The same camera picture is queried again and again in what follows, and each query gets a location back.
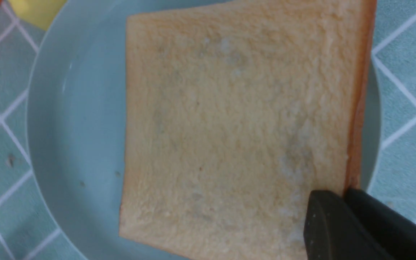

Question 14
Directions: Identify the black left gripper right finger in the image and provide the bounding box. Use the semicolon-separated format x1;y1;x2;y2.
344;188;416;260

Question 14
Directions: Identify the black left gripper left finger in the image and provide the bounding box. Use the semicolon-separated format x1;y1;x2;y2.
303;190;393;260

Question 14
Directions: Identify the toast bread slice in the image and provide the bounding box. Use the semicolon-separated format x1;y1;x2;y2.
119;0;377;260

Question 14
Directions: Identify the mint green empty plate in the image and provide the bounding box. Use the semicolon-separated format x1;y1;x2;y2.
27;0;380;260

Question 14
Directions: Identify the yellow cube block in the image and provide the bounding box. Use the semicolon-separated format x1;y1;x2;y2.
8;0;67;31

